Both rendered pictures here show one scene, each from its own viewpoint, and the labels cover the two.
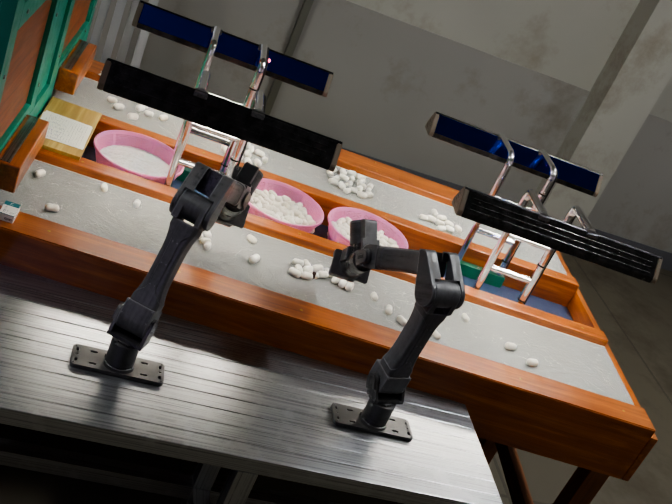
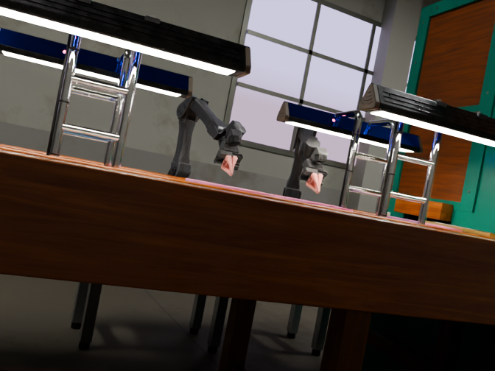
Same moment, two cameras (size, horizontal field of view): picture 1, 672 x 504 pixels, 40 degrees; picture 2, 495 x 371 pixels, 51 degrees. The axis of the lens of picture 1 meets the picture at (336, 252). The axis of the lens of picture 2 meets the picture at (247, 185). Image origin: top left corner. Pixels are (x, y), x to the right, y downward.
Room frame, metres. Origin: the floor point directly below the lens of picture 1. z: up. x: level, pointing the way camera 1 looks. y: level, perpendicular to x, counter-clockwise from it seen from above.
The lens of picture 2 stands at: (4.11, -0.19, 0.78)
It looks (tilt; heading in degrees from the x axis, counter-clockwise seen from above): 0 degrees down; 173
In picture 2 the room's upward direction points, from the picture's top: 11 degrees clockwise
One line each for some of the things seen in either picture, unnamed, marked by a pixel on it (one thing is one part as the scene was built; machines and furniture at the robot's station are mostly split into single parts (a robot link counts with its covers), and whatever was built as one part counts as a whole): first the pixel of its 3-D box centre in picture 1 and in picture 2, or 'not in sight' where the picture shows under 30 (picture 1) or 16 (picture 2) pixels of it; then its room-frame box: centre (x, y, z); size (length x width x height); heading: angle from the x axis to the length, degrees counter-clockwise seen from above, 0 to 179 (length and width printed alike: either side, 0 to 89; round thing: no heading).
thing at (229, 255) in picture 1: (334, 287); not in sight; (2.21, -0.04, 0.73); 1.81 x 0.30 x 0.02; 104
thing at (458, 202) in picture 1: (560, 233); (98, 64); (2.40, -0.54, 1.08); 0.62 x 0.08 x 0.07; 104
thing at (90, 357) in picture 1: (122, 352); not in sight; (1.59, 0.32, 0.71); 0.20 x 0.07 x 0.08; 109
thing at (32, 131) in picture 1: (20, 151); (421, 207); (2.00, 0.81, 0.83); 0.30 x 0.06 x 0.07; 14
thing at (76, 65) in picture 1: (76, 65); not in sight; (2.66, 0.98, 0.83); 0.30 x 0.06 x 0.07; 14
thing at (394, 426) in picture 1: (377, 411); not in sight; (1.78, -0.24, 0.71); 0.20 x 0.07 x 0.08; 109
